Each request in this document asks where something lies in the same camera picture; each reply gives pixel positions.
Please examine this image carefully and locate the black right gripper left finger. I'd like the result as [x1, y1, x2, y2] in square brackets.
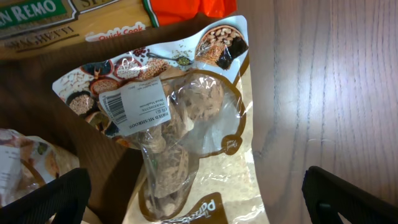
[1, 168, 91, 224]

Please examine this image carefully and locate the dried mushroom bag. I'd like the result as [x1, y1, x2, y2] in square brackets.
[52, 16, 268, 223]
[1, 129, 80, 207]

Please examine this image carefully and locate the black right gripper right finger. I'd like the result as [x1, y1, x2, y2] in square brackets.
[302, 166, 397, 224]

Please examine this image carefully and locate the San Remo spaghetti packet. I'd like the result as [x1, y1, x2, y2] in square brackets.
[1, 0, 237, 60]

